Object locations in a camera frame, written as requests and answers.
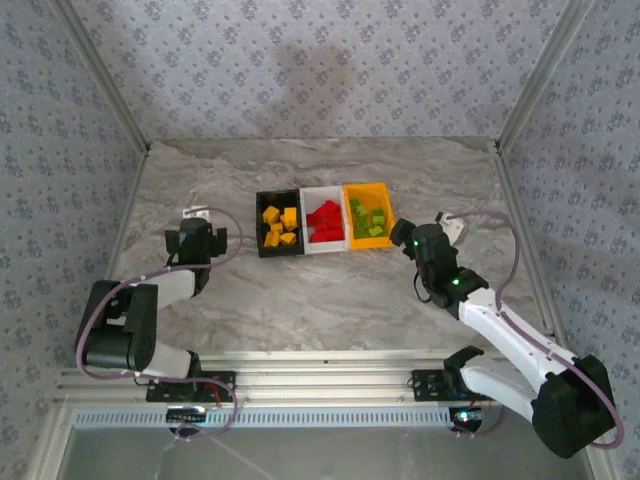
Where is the orange plastic bin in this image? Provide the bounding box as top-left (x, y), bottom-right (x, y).
top-left (342, 181), bottom-right (397, 251)

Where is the black plastic bin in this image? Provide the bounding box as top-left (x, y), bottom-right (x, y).
top-left (255, 188), bottom-right (306, 259)

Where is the white plastic bin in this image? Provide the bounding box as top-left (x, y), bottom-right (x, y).
top-left (298, 185), bottom-right (350, 256)

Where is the black circuit board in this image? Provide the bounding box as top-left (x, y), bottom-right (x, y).
top-left (448, 406), bottom-right (490, 434)
top-left (166, 407), bottom-right (210, 425)

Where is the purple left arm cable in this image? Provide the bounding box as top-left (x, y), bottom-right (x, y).
top-left (74, 205), bottom-right (245, 381)

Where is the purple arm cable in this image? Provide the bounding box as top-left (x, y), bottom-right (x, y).
top-left (447, 209), bottom-right (626, 449)
top-left (74, 205), bottom-right (245, 381)

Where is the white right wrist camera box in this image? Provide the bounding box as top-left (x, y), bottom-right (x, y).
top-left (434, 211), bottom-right (470, 245)

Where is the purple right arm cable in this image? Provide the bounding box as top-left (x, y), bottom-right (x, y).
top-left (447, 209), bottom-right (626, 449)

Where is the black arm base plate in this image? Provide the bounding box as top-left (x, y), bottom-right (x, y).
top-left (410, 368), bottom-right (504, 403)
top-left (145, 370), bottom-right (237, 403)

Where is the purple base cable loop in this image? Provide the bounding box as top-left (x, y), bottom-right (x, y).
top-left (172, 384), bottom-right (239, 444)
top-left (452, 387), bottom-right (509, 441)

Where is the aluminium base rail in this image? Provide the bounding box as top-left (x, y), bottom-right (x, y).
top-left (52, 349), bottom-right (599, 407)

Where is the aluminium frame post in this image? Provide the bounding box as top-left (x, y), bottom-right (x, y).
top-left (493, 0), bottom-right (599, 154)
top-left (52, 0), bottom-right (152, 154)

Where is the grey slotted cable duct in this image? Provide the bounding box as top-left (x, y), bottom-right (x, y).
top-left (72, 405), bottom-right (459, 429)

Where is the aluminium frame leg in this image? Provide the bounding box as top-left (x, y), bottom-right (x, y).
top-left (582, 447), bottom-right (621, 480)
top-left (24, 402), bottom-right (76, 480)

